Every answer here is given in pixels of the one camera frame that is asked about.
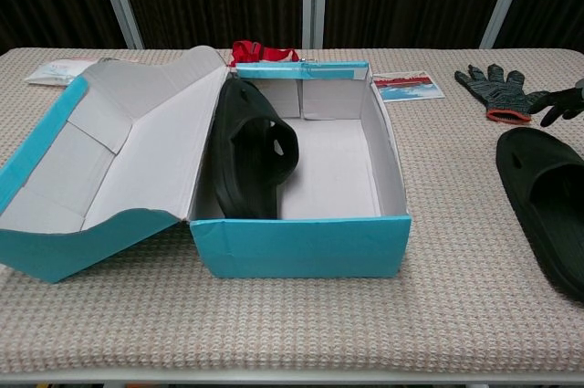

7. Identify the light blue cardboard shoe box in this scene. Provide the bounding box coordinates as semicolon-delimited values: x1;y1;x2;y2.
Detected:
0;44;413;285

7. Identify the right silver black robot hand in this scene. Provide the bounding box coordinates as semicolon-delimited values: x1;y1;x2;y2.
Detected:
531;79;584;128

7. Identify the beige waffle tablecloth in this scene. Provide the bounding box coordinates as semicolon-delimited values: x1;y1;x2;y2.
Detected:
0;47;584;373

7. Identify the black slide sandal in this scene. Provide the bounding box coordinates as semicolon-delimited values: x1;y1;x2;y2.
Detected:
210;79;300;222
495;127;584;303

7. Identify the red lanyard with metal clip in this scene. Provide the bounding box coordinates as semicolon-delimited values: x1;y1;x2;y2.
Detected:
231;40;317;68

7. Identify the grey knit glove red cuff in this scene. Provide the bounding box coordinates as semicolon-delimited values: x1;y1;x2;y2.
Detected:
454;63;551;126

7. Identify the red blue white postcard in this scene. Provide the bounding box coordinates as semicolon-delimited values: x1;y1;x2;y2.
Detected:
373;69;446;104

